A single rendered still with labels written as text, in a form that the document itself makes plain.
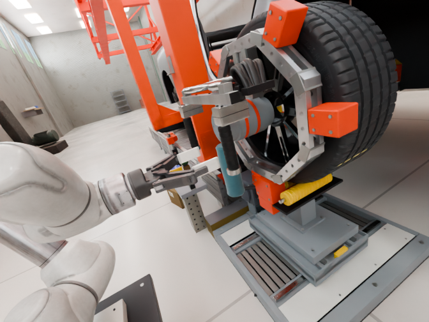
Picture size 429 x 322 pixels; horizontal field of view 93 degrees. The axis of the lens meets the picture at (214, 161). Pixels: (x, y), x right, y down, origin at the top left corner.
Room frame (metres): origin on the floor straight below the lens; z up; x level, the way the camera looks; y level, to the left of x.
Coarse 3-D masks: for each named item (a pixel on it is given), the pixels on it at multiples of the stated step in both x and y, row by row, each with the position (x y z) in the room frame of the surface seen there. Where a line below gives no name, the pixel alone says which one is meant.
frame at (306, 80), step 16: (256, 32) 0.69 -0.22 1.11; (224, 48) 0.88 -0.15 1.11; (240, 48) 0.78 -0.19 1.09; (272, 48) 0.64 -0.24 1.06; (288, 48) 0.63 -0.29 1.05; (224, 64) 0.91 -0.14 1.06; (288, 64) 0.58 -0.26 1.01; (304, 64) 0.59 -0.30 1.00; (288, 80) 0.59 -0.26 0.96; (304, 80) 0.54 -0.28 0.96; (320, 80) 0.56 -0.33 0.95; (304, 96) 0.54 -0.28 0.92; (320, 96) 0.56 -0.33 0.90; (304, 112) 0.55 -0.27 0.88; (304, 128) 0.57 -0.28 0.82; (304, 144) 0.56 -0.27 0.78; (320, 144) 0.55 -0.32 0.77; (256, 160) 0.88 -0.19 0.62; (304, 160) 0.56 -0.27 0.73; (272, 176) 0.72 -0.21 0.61; (288, 176) 0.64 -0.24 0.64
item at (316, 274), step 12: (252, 216) 1.06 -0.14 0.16; (252, 228) 1.03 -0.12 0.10; (264, 228) 0.95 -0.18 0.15; (276, 240) 0.84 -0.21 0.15; (348, 240) 0.71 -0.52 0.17; (360, 240) 0.69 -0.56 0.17; (288, 252) 0.73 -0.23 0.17; (336, 252) 0.65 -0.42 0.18; (348, 252) 0.66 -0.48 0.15; (300, 264) 0.66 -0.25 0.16; (312, 264) 0.65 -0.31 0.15; (324, 264) 0.62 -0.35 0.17; (336, 264) 0.63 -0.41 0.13; (312, 276) 0.60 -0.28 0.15; (324, 276) 0.61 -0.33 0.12
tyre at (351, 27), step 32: (320, 32) 0.59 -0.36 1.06; (352, 32) 0.61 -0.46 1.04; (320, 64) 0.58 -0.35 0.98; (352, 64) 0.55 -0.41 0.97; (384, 64) 0.58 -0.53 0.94; (352, 96) 0.52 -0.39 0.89; (384, 96) 0.56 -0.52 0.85; (384, 128) 0.60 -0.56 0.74; (320, 160) 0.60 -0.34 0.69; (352, 160) 0.65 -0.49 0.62
